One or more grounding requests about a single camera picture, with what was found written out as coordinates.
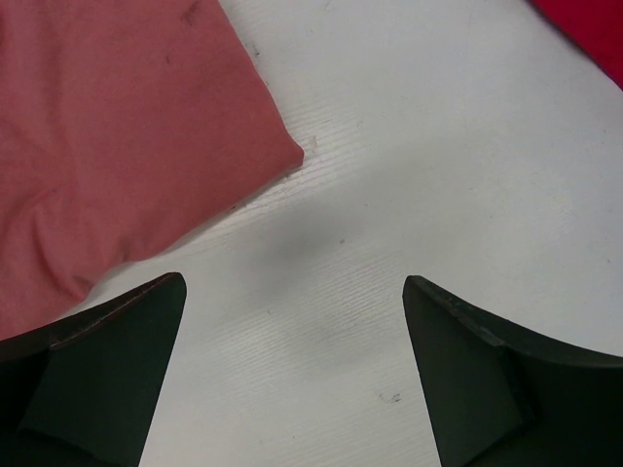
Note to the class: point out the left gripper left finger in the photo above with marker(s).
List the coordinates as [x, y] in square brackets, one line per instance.
[82, 391]

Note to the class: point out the red t-shirt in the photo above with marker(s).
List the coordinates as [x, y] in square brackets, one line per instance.
[594, 26]

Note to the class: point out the pink folded t-shirt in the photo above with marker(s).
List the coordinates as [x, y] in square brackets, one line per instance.
[124, 126]

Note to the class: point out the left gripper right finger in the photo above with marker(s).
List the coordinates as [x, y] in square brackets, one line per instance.
[500, 394]

